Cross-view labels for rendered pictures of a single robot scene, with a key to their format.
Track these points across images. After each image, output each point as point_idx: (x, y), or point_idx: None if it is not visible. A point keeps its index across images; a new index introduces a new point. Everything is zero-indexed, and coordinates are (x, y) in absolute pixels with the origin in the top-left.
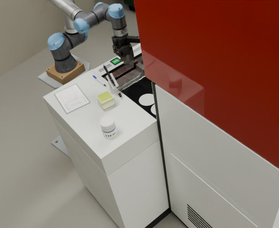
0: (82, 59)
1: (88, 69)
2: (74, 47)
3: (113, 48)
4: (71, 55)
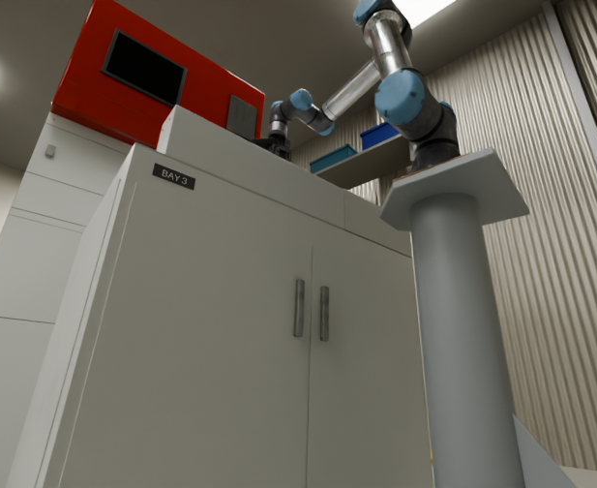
0: (427, 169)
1: (386, 198)
2: (404, 136)
3: (290, 155)
4: (417, 157)
